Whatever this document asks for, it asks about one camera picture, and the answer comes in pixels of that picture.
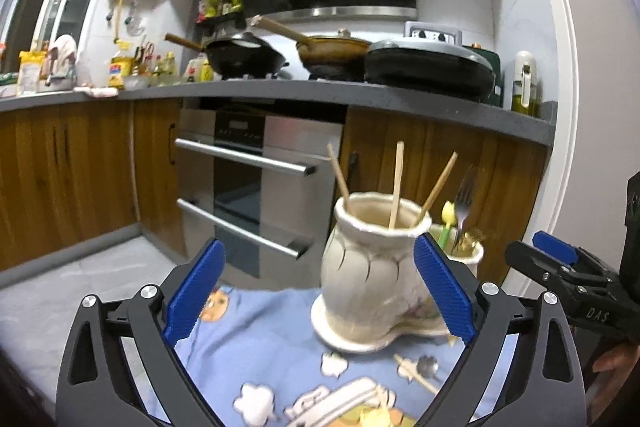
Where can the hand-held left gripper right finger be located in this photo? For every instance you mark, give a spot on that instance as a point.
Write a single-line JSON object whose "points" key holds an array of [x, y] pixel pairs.
{"points": [[445, 287]]}

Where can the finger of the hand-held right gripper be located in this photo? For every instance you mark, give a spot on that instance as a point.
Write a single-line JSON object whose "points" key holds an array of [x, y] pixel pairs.
{"points": [[555, 247], [537, 267]]}

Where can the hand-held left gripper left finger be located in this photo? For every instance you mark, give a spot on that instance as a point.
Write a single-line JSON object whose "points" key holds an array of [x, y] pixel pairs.
{"points": [[195, 292]]}

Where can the gold metal spoon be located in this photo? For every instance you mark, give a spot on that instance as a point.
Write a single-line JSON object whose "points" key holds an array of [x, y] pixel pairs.
{"points": [[472, 238]]}

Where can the yellow plastic utensil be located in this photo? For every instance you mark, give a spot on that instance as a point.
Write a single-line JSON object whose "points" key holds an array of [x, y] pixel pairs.
{"points": [[448, 212]]}

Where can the silver metal spoon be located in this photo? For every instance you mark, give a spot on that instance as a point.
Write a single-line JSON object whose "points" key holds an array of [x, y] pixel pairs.
{"points": [[428, 365]]}

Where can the cream ceramic utensil holder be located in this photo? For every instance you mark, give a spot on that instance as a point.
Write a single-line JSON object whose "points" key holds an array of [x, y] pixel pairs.
{"points": [[365, 277]]}

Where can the silver metal fork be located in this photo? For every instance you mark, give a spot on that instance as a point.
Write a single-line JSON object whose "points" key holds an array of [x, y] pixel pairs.
{"points": [[464, 202]]}

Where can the person's right hand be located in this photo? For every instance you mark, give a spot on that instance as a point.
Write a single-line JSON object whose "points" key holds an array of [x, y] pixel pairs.
{"points": [[620, 359]]}

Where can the blue cartoon printed cloth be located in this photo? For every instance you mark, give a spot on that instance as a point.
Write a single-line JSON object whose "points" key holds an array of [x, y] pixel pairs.
{"points": [[270, 332]]}

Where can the oil dispenser bottle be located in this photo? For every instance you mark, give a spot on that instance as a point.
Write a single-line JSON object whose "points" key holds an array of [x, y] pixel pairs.
{"points": [[525, 82]]}

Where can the stainless steel oven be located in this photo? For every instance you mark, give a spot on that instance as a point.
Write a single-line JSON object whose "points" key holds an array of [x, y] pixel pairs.
{"points": [[295, 142]]}

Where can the green kitchen appliance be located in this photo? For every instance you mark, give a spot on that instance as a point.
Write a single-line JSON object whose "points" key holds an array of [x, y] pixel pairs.
{"points": [[492, 67]]}

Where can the black griddle pan with lid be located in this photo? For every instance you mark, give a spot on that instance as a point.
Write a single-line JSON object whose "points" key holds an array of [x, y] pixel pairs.
{"points": [[425, 69]]}

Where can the white dishcloth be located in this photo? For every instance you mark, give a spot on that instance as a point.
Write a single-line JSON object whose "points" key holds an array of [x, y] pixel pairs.
{"points": [[97, 92]]}

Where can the grey kitchen countertop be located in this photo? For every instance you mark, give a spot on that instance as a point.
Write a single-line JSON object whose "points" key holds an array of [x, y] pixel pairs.
{"points": [[300, 92]]}

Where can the yellow label cooking oil bottle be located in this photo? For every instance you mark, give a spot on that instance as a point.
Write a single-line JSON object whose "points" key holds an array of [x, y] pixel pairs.
{"points": [[119, 72]]}

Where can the white kitchen appliance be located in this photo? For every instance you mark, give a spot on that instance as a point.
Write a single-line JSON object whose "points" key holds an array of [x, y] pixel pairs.
{"points": [[432, 32]]}

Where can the brown frying pan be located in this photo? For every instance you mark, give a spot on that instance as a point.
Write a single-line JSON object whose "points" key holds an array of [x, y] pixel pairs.
{"points": [[332, 54]]}

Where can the white hanging towel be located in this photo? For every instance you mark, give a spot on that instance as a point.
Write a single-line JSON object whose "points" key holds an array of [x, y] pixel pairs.
{"points": [[64, 54]]}

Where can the yellow food bag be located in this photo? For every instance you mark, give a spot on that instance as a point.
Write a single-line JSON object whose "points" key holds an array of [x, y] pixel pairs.
{"points": [[30, 74]]}

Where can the black spice rack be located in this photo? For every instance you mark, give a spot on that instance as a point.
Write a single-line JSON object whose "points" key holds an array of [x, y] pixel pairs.
{"points": [[220, 19]]}

